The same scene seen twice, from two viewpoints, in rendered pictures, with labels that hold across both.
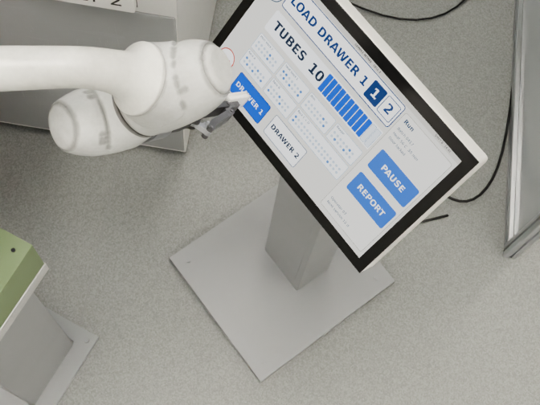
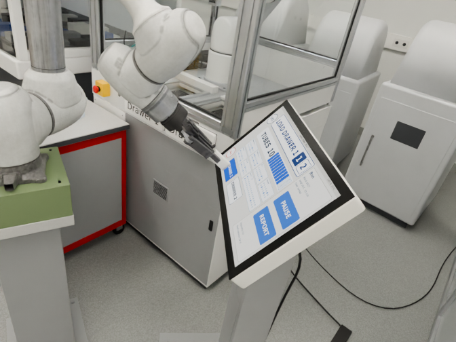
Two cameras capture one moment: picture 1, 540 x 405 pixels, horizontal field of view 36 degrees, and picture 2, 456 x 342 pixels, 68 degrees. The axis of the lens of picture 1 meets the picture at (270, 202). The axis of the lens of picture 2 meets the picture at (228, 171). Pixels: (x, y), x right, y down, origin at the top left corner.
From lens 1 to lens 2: 0.99 m
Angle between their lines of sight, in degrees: 44
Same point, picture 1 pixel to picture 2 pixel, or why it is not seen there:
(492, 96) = not seen: outside the picture
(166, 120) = (149, 42)
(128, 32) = (205, 176)
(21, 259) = (57, 186)
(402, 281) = not seen: outside the picture
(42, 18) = (174, 158)
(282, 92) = (248, 165)
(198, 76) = (178, 12)
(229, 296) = not seen: outside the picture
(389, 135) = (296, 182)
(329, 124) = (263, 179)
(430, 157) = (317, 194)
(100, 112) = (127, 51)
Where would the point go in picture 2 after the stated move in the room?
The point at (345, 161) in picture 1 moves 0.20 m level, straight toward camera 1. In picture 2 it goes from (261, 199) to (191, 224)
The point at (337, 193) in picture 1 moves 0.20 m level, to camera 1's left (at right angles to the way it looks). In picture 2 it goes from (245, 220) to (188, 182)
